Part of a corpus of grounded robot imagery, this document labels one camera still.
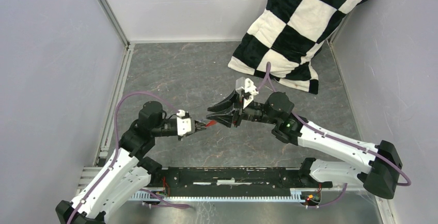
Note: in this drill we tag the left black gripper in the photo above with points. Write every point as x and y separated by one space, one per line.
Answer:
197 123

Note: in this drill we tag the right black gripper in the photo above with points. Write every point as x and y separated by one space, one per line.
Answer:
227 118

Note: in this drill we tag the red key tag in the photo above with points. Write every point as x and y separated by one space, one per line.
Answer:
211 123

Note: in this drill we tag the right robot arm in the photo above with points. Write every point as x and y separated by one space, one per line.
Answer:
376 166

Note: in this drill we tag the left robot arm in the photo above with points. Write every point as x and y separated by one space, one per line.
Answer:
128 169

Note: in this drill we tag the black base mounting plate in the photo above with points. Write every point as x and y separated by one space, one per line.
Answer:
232 181

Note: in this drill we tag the black white checkered blanket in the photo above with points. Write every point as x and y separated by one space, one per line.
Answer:
287 36

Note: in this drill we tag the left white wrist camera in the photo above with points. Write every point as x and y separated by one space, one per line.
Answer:
184 123

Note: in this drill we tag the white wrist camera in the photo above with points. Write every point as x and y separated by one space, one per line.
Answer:
184 123
246 90

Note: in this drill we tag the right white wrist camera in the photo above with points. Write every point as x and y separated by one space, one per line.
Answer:
246 90

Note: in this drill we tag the slotted cable duct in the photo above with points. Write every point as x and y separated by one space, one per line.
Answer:
294 196

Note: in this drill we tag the aluminium frame rail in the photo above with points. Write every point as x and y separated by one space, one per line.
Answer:
114 22

